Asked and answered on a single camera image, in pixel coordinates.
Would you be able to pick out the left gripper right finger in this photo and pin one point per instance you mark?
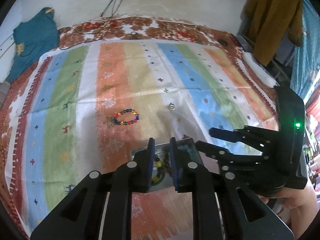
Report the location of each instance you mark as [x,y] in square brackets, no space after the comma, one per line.
[191,177]

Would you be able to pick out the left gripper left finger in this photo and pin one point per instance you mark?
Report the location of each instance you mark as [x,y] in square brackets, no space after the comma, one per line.
[133,176]

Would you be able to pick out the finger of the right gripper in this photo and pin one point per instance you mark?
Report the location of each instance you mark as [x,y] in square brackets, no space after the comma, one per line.
[226,158]
[249,135]

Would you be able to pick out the grey metal tin box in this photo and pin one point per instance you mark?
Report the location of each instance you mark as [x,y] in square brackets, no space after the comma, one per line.
[163,151]

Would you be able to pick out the right hand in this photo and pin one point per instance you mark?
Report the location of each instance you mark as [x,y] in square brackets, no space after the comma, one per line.
[304,211]

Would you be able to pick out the white foam mattress edge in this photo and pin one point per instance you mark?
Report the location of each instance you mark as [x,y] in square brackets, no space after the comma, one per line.
[259,71]

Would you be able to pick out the striped colourful cloth mat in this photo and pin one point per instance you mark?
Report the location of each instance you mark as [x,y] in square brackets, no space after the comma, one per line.
[150,79]

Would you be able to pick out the mustard hanging garment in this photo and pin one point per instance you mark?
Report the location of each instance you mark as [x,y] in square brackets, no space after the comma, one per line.
[270,20]

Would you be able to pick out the red floral bedsheet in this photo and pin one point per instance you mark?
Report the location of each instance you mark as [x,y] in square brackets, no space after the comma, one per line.
[150,27]

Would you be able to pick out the teal garment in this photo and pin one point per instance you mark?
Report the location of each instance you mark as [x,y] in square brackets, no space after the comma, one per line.
[32,39]

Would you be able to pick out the dark bead bracelet yellow bead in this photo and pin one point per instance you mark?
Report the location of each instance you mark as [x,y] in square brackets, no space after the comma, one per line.
[158,173]

